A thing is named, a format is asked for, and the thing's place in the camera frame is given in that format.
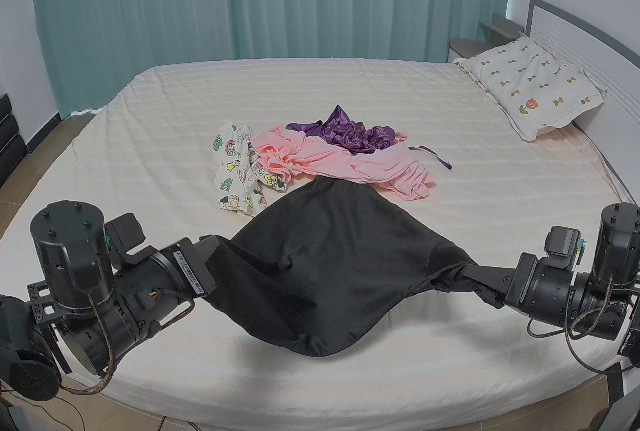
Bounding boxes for pink garment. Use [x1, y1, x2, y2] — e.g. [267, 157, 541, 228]
[250, 123, 437, 202]

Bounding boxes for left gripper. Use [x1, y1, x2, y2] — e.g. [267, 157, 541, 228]
[115, 233, 232, 322]

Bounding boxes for black T-shirt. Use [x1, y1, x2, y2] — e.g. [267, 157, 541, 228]
[202, 176, 506, 360]

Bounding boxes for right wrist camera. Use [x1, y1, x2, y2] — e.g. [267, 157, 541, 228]
[544, 225, 586, 272]

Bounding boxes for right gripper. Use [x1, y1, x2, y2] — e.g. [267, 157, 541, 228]
[461, 253, 593, 326]

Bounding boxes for bed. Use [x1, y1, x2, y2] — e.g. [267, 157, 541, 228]
[0, 0, 640, 422]

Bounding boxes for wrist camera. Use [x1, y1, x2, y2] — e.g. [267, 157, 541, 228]
[104, 213, 160, 270]
[544, 225, 586, 272]

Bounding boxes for purple garment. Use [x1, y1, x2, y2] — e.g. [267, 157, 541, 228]
[285, 104, 455, 171]

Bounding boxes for black chest of drawers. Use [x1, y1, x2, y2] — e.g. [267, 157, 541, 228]
[0, 93, 27, 187]

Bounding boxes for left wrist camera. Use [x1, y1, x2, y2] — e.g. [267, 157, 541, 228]
[104, 213, 160, 270]

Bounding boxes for white printed garment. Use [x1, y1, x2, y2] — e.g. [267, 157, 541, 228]
[212, 120, 291, 218]

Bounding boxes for grey bedside table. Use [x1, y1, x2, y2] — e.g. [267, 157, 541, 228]
[447, 13, 525, 65]

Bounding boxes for black cable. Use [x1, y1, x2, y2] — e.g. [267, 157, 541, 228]
[566, 325, 638, 376]

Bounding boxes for white printed pillow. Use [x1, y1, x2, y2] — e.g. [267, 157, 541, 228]
[452, 35, 608, 142]

